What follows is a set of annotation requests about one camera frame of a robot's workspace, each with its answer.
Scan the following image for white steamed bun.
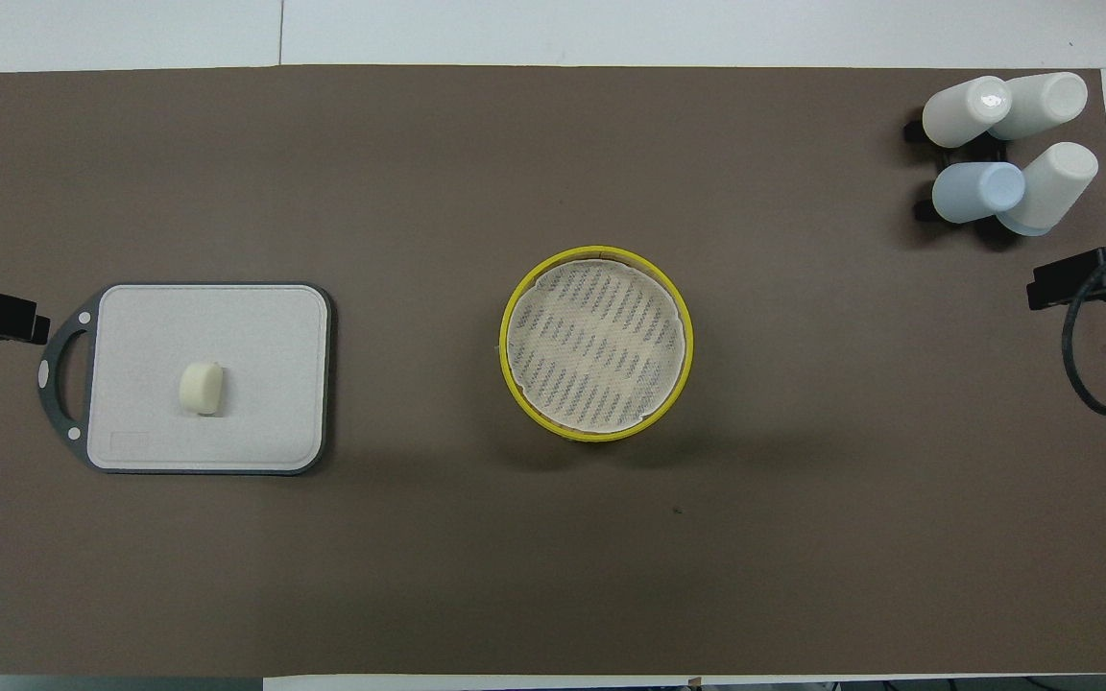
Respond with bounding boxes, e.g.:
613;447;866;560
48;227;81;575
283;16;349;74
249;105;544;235
179;361;226;417

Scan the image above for yellow steamer basket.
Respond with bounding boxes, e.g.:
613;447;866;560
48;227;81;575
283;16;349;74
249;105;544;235
499;246;695;444

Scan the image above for white plastic cup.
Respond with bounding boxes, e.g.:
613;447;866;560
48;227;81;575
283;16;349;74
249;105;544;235
990;72;1089;142
923;77;1013;149
998;142;1099;237

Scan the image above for light blue plastic cup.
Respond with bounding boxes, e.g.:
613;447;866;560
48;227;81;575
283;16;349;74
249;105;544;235
932;161;1026;225

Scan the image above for black cup rack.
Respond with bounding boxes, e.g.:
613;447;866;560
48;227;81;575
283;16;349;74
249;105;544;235
903;115;1013;224

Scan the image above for brown table mat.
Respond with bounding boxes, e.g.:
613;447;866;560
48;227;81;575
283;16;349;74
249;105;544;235
0;64;1106;678

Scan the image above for white cutting board grey frame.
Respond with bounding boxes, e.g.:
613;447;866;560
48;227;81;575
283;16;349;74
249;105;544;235
37;281;333;476

